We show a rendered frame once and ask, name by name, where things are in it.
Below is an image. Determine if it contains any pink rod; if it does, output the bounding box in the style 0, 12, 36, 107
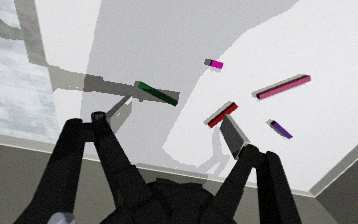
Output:
257, 75, 311, 100

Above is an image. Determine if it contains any magenta rod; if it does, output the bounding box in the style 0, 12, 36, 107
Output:
210, 60, 224, 69

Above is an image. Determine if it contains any green rod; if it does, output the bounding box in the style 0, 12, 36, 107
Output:
138, 82, 178, 106

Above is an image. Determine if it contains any dark red rod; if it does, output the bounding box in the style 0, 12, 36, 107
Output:
208, 103, 238, 128

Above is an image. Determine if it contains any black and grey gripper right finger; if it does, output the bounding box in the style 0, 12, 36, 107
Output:
198, 114, 302, 224

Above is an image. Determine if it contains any purple rod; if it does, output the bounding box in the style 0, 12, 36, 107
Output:
271, 121, 293, 139

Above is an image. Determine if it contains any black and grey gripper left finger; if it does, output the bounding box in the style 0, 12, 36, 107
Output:
13, 95, 169, 224

